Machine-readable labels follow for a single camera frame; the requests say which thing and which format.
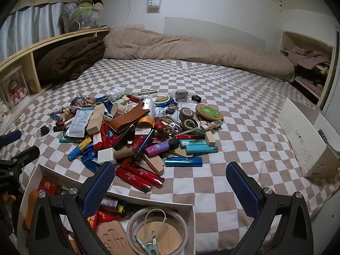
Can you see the checkered bed sheet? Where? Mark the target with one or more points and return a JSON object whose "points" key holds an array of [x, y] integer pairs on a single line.
{"points": [[250, 135]]}

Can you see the beige duvet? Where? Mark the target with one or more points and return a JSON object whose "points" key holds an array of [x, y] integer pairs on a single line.
{"points": [[135, 42]]}

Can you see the grey curtain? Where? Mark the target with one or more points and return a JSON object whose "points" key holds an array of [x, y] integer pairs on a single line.
{"points": [[31, 25]]}

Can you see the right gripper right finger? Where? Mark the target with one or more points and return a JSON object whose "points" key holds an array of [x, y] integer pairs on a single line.
{"points": [[294, 232]]}

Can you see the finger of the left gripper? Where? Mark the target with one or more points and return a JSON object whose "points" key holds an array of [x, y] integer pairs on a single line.
{"points": [[13, 167], [10, 138]]}

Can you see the red lighter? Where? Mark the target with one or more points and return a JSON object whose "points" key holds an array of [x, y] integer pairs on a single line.
{"points": [[134, 180]]}

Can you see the dark washi tape roll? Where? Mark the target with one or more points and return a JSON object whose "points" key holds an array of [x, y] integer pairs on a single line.
{"points": [[186, 113]]}

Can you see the brown folded blanket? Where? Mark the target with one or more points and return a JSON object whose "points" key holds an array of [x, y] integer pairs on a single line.
{"points": [[67, 62]]}

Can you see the silver foil pouch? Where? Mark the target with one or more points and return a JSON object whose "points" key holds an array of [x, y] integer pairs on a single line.
{"points": [[79, 123]]}

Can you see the purple lighter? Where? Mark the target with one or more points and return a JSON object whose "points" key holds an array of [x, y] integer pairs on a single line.
{"points": [[162, 147]]}

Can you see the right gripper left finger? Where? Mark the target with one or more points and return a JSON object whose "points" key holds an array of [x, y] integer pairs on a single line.
{"points": [[47, 235]]}

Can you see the white sorting box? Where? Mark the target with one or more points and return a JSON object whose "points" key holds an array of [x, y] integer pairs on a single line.
{"points": [[185, 210]]}

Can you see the light blue lighter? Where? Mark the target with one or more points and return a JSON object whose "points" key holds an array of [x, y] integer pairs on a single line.
{"points": [[198, 149]]}

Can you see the white shoe box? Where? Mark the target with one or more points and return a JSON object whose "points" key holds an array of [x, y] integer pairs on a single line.
{"points": [[313, 140]]}

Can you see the white tape roll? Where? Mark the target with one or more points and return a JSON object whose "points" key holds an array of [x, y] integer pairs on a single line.
{"points": [[170, 227]]}

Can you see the light wooden block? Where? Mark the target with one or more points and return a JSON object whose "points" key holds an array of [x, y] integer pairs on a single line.
{"points": [[94, 125]]}

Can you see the wall closet shelf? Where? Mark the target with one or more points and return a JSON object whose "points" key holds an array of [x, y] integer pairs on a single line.
{"points": [[315, 64]]}

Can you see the clear storage tub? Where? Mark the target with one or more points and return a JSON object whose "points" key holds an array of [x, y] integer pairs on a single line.
{"points": [[83, 14]]}

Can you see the green clothes peg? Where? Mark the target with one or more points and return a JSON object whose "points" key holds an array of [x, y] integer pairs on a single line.
{"points": [[151, 248]]}

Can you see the metallic blue lighter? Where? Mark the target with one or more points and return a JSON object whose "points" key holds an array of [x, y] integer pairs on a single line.
{"points": [[183, 162]]}

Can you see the wooden tag board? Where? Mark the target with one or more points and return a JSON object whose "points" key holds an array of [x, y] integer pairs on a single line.
{"points": [[155, 163]]}

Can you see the white square box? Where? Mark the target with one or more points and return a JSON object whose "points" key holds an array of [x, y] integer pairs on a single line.
{"points": [[106, 155]]}

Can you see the cork coaster green frog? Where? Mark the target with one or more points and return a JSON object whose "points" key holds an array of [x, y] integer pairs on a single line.
{"points": [[209, 113]]}

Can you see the orange tape roll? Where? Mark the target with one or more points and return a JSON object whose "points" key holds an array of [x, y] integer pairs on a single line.
{"points": [[145, 122]]}

